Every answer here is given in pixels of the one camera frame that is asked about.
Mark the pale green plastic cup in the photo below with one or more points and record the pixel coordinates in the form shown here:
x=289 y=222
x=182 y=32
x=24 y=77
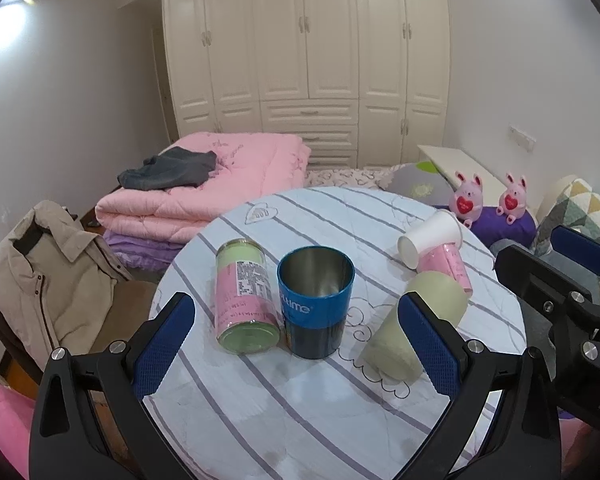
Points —
x=386 y=346

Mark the grey clothes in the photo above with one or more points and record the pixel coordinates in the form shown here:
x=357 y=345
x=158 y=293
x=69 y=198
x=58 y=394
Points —
x=172 y=167

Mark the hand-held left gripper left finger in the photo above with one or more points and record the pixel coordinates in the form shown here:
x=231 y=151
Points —
x=162 y=345

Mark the pink plush bunny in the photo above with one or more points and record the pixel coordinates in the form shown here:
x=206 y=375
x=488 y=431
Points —
x=466 y=199
x=512 y=199

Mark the blue metal cup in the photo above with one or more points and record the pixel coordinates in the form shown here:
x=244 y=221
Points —
x=316 y=310

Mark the pink and green can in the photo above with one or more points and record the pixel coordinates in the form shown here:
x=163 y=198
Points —
x=244 y=290

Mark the pink patterned cup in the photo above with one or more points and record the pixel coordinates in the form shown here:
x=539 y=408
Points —
x=447 y=262

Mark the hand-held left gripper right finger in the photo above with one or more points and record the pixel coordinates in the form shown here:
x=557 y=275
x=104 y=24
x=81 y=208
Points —
x=432 y=345

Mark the beige jacket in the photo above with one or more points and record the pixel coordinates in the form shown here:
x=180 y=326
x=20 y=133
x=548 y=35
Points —
x=50 y=280

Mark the purple round cushion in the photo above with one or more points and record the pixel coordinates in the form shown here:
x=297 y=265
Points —
x=505 y=230

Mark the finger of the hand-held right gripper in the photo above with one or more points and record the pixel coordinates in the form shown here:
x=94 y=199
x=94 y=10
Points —
x=587 y=250
x=535 y=270

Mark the purple folded blanket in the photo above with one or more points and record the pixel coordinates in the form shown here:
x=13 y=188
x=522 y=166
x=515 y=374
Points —
x=140 y=250

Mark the grey pillow with green patch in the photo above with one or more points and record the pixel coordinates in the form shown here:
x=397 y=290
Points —
x=415 y=182

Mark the triangle patterned pillow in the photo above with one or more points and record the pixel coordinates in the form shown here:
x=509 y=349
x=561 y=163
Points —
x=580 y=205

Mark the pink folded quilt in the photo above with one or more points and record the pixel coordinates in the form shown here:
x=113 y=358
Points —
x=250 y=170

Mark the pink bag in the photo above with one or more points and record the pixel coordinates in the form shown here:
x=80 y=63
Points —
x=5 y=420

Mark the white paper cup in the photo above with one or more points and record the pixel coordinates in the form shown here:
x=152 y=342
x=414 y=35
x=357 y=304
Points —
x=430 y=237

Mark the cream wardrobe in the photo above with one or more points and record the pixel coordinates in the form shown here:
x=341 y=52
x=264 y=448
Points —
x=305 y=50

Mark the heart print bed sheet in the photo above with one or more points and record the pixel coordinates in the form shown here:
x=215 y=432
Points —
x=345 y=177

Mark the pink cloth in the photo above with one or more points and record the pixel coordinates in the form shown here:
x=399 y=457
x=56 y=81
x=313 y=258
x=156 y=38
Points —
x=577 y=450

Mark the white board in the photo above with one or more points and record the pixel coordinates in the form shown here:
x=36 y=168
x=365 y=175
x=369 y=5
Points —
x=455 y=160

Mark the white wall socket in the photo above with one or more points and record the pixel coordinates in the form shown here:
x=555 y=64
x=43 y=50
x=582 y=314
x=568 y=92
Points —
x=522 y=137

